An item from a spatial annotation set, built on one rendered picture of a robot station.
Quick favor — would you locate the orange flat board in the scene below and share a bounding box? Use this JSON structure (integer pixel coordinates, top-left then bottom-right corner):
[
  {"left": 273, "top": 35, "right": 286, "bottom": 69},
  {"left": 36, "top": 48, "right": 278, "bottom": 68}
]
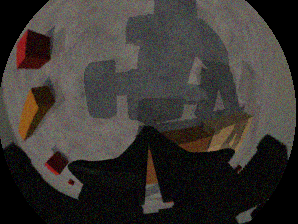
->
[{"left": 17, "top": 85, "right": 56, "bottom": 140}]

